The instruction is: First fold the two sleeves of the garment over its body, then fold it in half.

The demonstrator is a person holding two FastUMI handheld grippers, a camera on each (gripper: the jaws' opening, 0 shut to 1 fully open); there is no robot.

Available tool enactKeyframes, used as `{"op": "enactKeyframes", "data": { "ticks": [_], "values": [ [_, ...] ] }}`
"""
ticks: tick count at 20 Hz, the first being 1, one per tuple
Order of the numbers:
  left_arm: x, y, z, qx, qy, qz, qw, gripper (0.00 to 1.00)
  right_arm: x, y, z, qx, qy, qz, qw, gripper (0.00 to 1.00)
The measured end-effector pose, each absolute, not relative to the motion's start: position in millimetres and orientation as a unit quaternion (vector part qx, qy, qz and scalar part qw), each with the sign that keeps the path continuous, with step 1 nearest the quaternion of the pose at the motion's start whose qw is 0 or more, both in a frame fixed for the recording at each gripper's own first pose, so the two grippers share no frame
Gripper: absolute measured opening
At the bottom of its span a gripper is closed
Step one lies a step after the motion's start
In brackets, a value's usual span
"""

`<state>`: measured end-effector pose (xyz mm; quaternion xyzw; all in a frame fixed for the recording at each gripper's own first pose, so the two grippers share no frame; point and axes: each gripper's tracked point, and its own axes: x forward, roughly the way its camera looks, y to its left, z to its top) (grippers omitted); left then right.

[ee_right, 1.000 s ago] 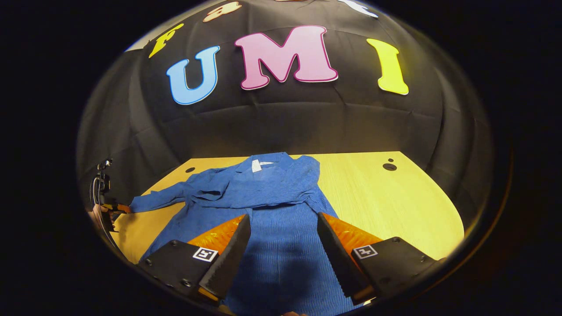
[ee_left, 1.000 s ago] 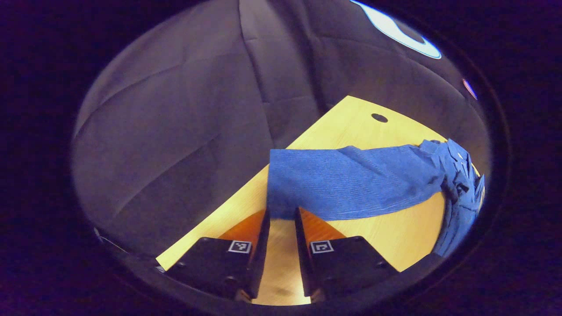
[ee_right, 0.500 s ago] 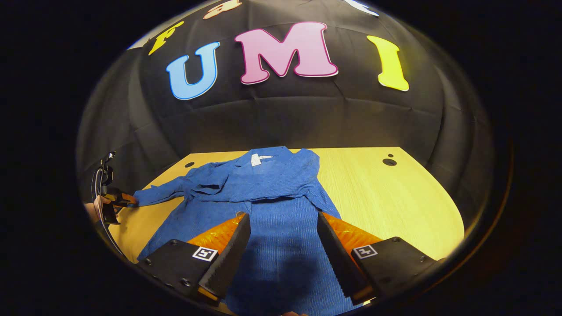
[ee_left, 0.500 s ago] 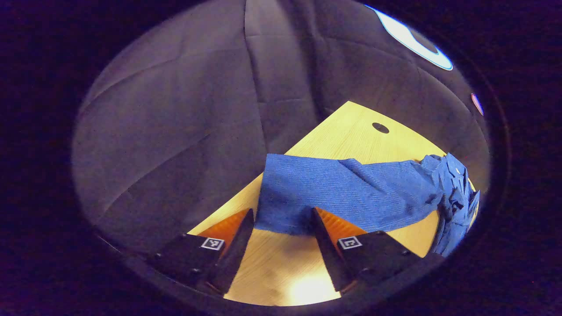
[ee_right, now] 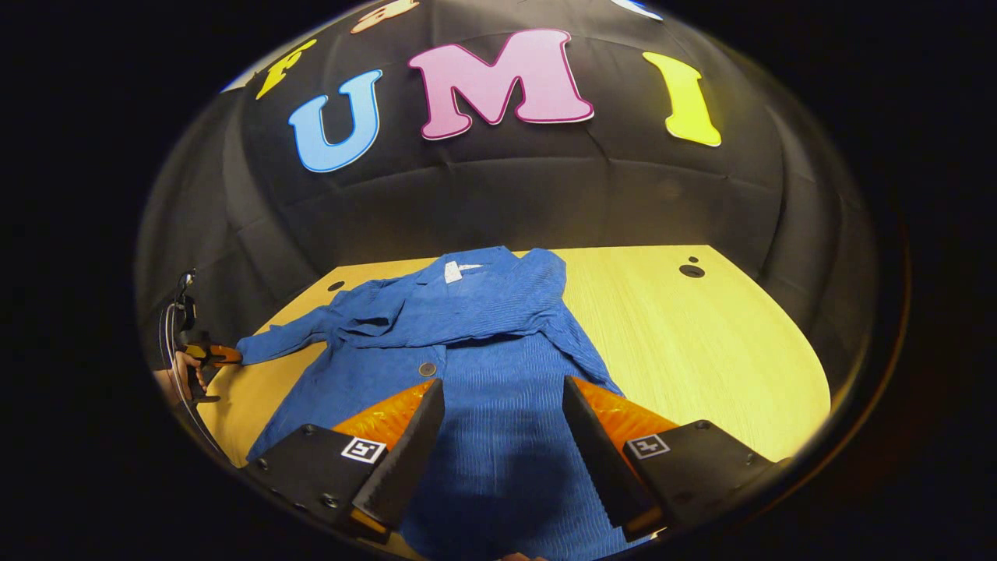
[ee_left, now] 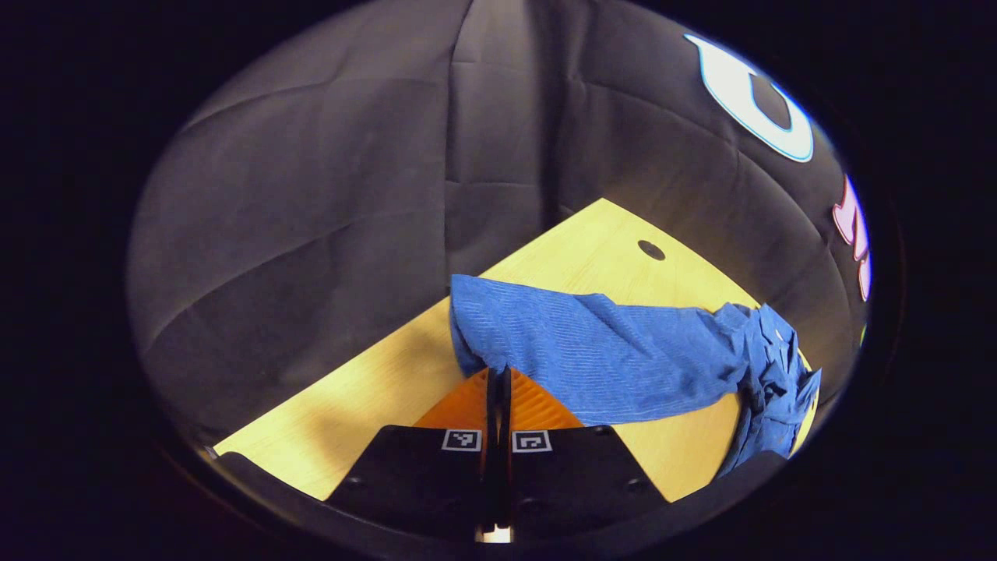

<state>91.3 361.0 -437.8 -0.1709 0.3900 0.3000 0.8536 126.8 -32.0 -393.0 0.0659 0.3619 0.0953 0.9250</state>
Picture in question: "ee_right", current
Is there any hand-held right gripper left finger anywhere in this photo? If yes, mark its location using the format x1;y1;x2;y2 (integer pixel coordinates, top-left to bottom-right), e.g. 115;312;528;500
240;379;446;544

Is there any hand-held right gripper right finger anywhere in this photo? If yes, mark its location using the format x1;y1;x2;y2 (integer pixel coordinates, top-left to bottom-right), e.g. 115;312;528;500
562;376;780;544

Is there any blue button shirt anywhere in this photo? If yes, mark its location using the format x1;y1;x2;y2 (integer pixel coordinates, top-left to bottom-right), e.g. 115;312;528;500
236;246;655;561

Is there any black backdrop cloth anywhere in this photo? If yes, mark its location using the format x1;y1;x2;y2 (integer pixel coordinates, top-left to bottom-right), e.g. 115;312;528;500
134;0;877;375

